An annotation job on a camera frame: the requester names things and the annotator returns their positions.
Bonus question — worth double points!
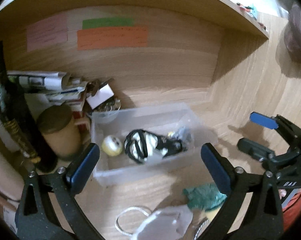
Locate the yellow sponge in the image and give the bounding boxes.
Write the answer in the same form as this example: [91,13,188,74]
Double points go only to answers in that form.
[204,206,222,222]

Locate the beaded bracelet ring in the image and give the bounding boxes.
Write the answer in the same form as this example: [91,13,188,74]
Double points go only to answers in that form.
[193,217,210,240]

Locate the green knit cloth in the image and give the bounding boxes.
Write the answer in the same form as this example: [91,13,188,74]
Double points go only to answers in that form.
[182,183,227,211]

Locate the silver sequin pouch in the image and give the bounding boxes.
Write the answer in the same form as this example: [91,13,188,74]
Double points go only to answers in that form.
[168,126,194,152]

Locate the yellow plush ball toy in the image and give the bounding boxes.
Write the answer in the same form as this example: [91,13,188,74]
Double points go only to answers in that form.
[102,135,123,157]

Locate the black strap headband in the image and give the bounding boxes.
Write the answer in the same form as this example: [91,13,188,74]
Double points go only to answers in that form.
[124,129,183,165]

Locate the person's hand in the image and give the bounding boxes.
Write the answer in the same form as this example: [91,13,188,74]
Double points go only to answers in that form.
[278,189,287,199]

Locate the beige cylinder container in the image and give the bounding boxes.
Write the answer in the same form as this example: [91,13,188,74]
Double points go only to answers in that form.
[37,105,82,160]

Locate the white ear loop mask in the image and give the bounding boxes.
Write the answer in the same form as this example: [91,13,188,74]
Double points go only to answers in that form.
[115,206,152,237]

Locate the dark wine bottle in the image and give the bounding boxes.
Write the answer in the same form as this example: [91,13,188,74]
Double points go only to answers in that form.
[0,41,58,173]

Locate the clear plastic storage bin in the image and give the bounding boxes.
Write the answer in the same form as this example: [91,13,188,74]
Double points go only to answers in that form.
[91,103,218,186]

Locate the stack of newspapers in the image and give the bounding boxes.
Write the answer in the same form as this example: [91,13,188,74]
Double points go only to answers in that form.
[7,70,87,103]

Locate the orange sticky note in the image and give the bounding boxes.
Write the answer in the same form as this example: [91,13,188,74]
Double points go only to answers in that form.
[77,25,148,50]

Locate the pink sticky note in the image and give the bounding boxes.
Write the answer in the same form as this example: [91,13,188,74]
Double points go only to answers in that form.
[26,13,68,52]

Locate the green sticky note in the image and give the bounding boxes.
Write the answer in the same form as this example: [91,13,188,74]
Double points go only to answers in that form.
[82,17,134,29]

